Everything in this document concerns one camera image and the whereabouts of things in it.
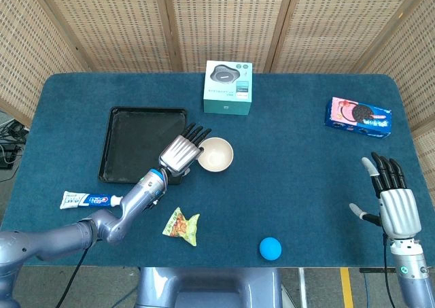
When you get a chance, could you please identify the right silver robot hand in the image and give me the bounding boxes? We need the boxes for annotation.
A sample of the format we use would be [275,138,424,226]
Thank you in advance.
[349,152,423,241]

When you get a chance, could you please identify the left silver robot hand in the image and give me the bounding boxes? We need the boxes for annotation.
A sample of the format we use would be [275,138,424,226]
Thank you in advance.
[158,122,213,178]

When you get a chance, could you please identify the beige ribbed bowl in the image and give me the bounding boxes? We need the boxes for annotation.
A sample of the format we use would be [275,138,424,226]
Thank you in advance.
[197,137,234,173]

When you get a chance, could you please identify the black plastic tray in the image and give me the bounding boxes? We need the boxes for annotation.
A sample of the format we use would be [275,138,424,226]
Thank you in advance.
[97,106,190,186]

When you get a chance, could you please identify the teal speaker box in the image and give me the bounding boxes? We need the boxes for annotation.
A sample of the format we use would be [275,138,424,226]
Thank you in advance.
[203,60,254,116]

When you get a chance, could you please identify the yellow-green snack packet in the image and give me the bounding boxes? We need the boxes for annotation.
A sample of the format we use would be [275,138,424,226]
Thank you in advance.
[161,207,201,247]

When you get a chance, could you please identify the blue cookie box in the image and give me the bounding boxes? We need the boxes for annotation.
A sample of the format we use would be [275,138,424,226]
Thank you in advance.
[324,97,393,140]

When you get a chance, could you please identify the blue white toothpaste tube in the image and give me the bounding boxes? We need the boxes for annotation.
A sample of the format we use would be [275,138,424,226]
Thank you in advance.
[59,190,124,210]

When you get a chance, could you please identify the blue carpet table cover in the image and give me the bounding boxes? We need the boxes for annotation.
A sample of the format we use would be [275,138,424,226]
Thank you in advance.
[0,71,435,268]

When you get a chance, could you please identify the white table leg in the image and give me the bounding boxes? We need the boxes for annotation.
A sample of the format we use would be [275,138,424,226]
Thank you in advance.
[298,267,309,308]

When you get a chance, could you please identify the blue ball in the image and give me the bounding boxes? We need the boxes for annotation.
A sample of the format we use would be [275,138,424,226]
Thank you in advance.
[259,236,283,262]

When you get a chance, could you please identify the grey-blue robot torso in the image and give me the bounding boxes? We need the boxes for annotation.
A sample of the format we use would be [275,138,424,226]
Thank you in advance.
[135,267,286,308]

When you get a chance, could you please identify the woven wicker screen panel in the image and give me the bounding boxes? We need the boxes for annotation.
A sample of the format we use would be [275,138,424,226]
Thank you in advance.
[0,0,89,127]
[264,0,429,74]
[33,0,183,73]
[152,0,296,73]
[353,0,435,193]

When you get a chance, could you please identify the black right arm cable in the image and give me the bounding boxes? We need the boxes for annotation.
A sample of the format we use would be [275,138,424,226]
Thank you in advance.
[383,233,397,308]

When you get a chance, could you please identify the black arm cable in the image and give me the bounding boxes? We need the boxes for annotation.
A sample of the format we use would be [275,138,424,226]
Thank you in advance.
[383,233,397,308]
[54,246,88,308]

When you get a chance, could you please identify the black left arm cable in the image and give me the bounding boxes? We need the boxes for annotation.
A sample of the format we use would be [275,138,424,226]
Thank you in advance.
[54,246,88,308]

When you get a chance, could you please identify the tangled black cables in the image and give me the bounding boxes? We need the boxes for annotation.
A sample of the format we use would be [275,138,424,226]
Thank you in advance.
[0,119,30,183]

